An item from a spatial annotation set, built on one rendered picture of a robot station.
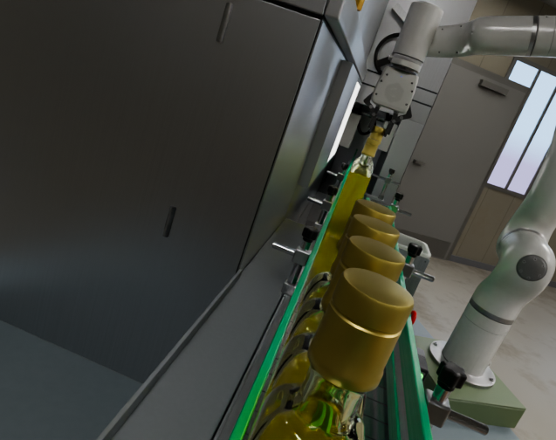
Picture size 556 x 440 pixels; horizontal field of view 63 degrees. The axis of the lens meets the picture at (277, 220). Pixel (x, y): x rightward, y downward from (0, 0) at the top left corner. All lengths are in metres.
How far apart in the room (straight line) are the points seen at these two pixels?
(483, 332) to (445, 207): 4.40
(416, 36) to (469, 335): 0.79
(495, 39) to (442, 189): 4.40
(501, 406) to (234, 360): 0.91
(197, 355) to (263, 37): 0.49
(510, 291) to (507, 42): 0.60
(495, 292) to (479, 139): 4.43
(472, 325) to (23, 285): 1.09
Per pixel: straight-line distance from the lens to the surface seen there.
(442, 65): 2.39
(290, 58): 0.76
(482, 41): 1.26
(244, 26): 0.78
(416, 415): 0.54
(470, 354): 1.37
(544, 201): 1.28
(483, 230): 6.17
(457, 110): 5.43
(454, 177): 5.62
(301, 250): 0.80
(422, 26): 1.26
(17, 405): 0.95
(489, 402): 1.37
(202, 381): 0.57
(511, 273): 1.24
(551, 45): 1.27
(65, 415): 0.94
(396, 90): 1.26
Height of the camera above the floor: 1.40
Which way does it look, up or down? 17 degrees down
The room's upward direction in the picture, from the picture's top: 19 degrees clockwise
